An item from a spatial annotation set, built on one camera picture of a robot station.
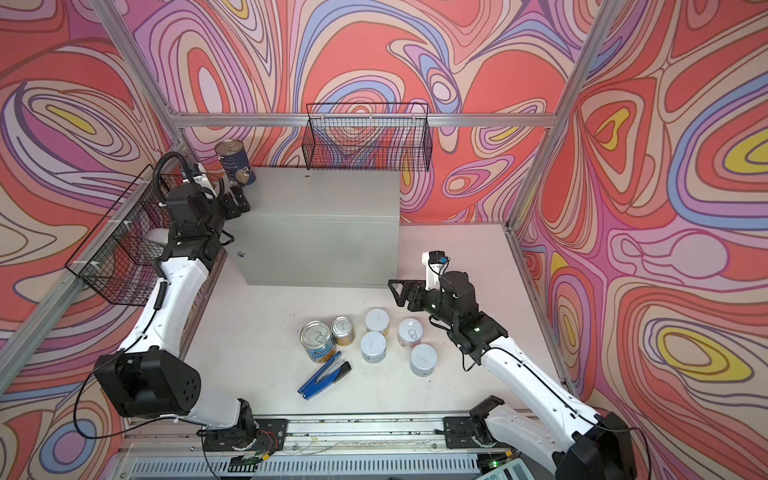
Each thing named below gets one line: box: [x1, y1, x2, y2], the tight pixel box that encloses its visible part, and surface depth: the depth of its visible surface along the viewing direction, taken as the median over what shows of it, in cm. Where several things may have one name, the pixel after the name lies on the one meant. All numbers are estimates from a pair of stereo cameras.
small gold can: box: [330, 316, 355, 346], surface depth 88 cm
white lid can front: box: [360, 331, 387, 364], surface depth 85 cm
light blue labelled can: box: [300, 320, 337, 363], surface depth 82 cm
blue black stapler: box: [297, 351, 352, 401], surface depth 83 cm
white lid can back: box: [365, 308, 390, 333], surface depth 90 cm
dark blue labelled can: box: [215, 139, 257, 187], surface depth 79 cm
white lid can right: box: [410, 343, 438, 378], surface depth 82 cm
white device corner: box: [475, 458, 536, 480], surface depth 68 cm
